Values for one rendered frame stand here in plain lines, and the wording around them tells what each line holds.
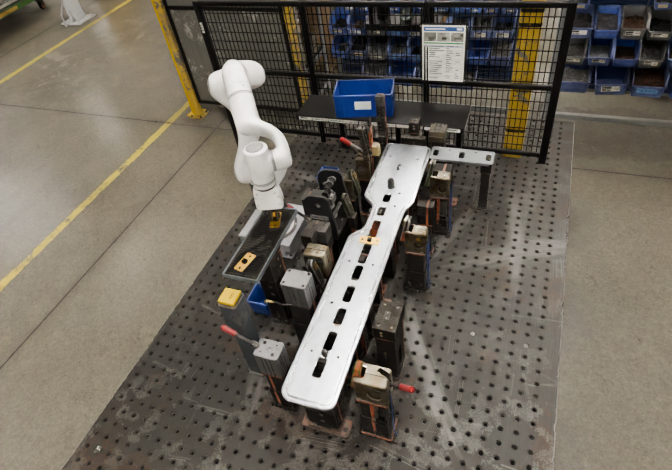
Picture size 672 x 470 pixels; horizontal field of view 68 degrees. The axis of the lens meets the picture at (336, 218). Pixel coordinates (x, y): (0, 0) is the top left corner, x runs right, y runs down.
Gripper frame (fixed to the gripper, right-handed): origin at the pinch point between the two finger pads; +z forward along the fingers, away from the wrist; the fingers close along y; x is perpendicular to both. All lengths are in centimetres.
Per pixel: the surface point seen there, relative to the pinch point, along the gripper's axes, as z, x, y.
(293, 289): 9.1, -29.1, 8.4
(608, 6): 20, 200, 196
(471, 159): 19, 48, 83
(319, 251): 10.6, -10.5, 16.4
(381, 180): 19, 38, 41
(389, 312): 16, -36, 41
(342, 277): 18.6, -17.1, 24.3
